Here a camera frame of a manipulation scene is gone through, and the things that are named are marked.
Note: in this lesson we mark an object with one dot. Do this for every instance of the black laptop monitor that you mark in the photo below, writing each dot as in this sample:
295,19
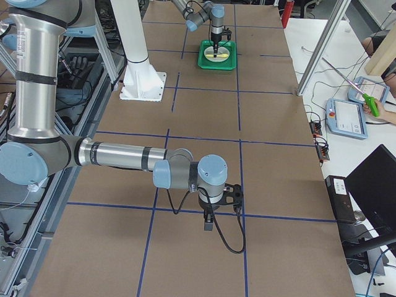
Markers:
372,186

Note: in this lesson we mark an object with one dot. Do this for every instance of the red cylinder bottle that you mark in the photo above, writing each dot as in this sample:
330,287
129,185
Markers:
287,12

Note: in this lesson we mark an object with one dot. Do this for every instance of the orange black connector box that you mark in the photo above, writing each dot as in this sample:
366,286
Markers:
322,150
315,127

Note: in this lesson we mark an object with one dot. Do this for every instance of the yellow plastic spoon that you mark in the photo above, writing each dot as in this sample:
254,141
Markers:
217,56

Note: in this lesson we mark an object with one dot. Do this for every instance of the green handled grabber tool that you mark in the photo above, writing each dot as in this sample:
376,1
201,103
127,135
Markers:
369,100

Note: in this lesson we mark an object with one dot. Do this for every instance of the lower orange black connector box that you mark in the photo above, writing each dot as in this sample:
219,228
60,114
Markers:
322,150

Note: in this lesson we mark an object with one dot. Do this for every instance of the green plastic tray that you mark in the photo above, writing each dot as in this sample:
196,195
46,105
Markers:
227,65

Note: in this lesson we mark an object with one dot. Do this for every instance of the person's hand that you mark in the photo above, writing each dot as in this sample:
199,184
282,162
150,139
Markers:
380,108

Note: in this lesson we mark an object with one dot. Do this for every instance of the upper orange black connector box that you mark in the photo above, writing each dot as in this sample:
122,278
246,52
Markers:
315,127

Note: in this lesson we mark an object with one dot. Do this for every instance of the teach pendant tablet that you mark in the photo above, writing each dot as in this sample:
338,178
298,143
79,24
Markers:
375,89
346,118

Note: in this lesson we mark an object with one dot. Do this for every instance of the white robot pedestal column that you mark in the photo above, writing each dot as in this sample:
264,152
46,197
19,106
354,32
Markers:
141,81

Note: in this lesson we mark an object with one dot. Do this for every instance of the aluminium side rail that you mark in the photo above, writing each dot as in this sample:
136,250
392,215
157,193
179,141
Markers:
32,217

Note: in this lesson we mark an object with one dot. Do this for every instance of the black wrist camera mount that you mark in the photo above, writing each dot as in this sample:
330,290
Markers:
232,195

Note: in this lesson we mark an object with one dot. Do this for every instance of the wooden board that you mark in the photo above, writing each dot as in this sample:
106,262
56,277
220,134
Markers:
383,56

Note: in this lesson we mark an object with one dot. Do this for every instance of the far teach pendant tablet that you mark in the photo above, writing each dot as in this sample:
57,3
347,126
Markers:
375,89

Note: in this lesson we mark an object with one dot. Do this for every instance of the black desktop computer box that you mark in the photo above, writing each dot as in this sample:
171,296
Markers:
339,197

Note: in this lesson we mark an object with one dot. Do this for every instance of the aluminium frame post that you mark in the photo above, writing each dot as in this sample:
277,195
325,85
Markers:
336,16

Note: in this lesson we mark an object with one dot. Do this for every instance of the near teach pendant tablet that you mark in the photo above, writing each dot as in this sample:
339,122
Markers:
346,118

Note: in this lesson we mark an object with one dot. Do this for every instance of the white round plate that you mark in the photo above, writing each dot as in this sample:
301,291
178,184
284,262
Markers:
221,50

